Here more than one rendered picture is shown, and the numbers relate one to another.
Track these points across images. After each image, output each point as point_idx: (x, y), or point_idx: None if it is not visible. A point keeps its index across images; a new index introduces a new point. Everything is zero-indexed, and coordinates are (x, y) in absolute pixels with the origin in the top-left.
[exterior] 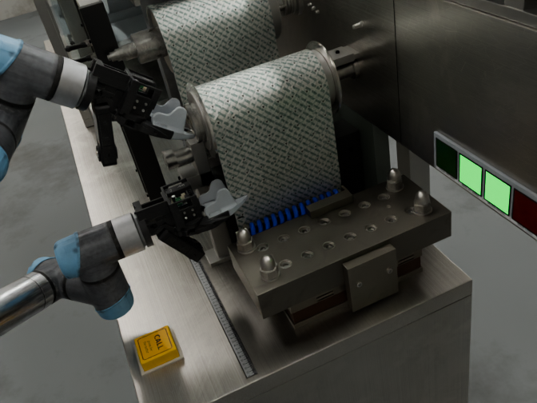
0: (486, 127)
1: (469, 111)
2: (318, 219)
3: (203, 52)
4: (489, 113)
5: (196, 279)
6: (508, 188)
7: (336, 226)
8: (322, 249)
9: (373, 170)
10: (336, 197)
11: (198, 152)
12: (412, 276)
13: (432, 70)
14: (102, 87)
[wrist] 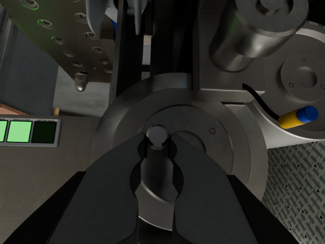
0: (4, 169)
1: (19, 174)
2: (97, 33)
3: (322, 214)
4: (0, 179)
5: None
6: None
7: (79, 38)
8: (39, 18)
9: (154, 74)
10: (113, 58)
11: (195, 70)
12: None
13: (54, 191)
14: None
